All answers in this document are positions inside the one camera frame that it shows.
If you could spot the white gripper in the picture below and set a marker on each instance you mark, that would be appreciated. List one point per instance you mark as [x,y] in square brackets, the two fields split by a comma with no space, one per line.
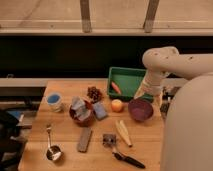
[147,88]

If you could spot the yellow red apple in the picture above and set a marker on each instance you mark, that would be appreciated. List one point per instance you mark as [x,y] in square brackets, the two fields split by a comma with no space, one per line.
[117,105]

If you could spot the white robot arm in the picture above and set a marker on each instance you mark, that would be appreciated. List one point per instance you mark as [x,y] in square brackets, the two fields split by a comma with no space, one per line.
[188,131]

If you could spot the green plastic tray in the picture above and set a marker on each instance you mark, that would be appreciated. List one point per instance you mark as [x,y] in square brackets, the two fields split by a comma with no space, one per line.
[127,79]

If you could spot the purple bowl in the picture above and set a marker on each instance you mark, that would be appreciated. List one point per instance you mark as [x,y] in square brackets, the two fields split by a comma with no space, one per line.
[140,110]

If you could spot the orange carrot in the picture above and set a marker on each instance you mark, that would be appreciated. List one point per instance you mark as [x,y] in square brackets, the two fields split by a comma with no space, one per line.
[116,88]

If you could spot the corn cob piece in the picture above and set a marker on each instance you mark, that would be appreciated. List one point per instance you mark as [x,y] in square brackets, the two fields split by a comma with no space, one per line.
[122,130]

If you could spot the bunch of dark grapes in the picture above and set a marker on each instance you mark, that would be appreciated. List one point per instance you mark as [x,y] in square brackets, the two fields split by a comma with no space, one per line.
[94,94]

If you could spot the blue sponge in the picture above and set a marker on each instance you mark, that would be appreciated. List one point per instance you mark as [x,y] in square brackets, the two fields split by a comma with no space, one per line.
[100,111]

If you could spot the red bowl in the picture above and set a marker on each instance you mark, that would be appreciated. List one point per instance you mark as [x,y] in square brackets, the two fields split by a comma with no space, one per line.
[86,122]

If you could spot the crumpled foil packet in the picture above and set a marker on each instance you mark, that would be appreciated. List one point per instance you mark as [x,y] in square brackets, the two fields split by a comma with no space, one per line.
[78,105]

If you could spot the grey rectangular block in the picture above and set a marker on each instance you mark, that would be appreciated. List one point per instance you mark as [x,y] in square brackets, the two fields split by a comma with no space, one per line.
[84,140]

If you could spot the white cup blue inside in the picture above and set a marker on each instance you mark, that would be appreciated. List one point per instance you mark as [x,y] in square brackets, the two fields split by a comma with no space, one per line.
[54,101]

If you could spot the metal measuring cup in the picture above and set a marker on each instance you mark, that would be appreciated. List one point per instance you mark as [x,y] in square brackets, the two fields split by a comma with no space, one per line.
[53,152]

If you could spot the black handled peeler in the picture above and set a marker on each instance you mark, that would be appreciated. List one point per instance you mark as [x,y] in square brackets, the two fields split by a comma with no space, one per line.
[110,141]

